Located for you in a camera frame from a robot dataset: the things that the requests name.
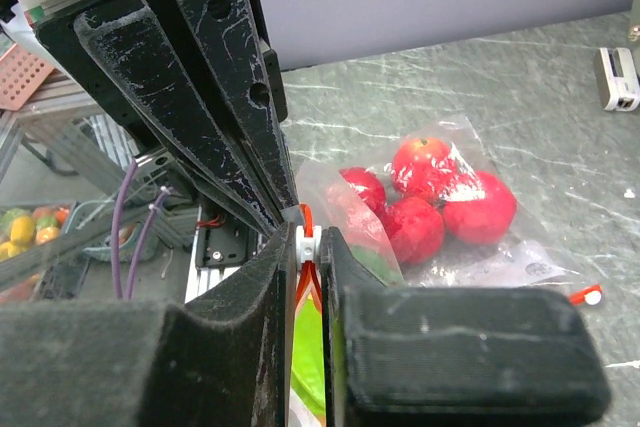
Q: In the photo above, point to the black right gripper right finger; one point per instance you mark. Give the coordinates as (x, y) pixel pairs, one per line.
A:
(469, 357)

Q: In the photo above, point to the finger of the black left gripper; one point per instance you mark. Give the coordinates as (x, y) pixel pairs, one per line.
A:
(125, 39)
(225, 34)

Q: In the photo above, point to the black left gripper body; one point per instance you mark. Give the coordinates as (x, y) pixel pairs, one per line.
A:
(195, 76)

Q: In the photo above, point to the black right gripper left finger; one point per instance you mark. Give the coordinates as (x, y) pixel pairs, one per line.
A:
(222, 359)

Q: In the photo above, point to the green fruit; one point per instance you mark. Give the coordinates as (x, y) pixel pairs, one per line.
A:
(308, 379)

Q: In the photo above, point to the red apple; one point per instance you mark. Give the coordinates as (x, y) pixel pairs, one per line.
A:
(415, 230)
(479, 208)
(423, 167)
(367, 186)

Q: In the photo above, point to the clear zip top bag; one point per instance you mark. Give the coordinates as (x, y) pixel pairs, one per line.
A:
(340, 257)

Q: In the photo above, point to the clear zip bag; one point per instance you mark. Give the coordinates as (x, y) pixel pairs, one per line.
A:
(524, 257)
(340, 257)

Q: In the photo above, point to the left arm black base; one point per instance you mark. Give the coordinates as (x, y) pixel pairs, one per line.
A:
(222, 241)

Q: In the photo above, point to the pink perforated basket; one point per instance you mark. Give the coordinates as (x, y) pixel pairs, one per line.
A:
(22, 73)

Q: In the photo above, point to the tray of toy fruit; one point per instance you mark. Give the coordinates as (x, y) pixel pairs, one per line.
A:
(30, 225)

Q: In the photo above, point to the small white bracket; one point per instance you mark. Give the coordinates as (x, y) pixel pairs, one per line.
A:
(617, 80)

